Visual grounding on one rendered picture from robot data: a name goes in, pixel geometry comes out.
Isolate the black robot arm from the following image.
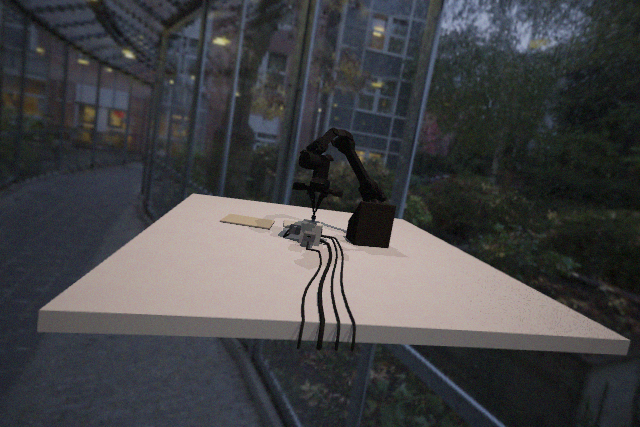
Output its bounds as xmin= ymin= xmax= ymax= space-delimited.
xmin=299 ymin=128 xmax=386 ymax=204

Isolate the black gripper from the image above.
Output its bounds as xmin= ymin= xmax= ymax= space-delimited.
xmin=292 ymin=170 xmax=343 ymax=213

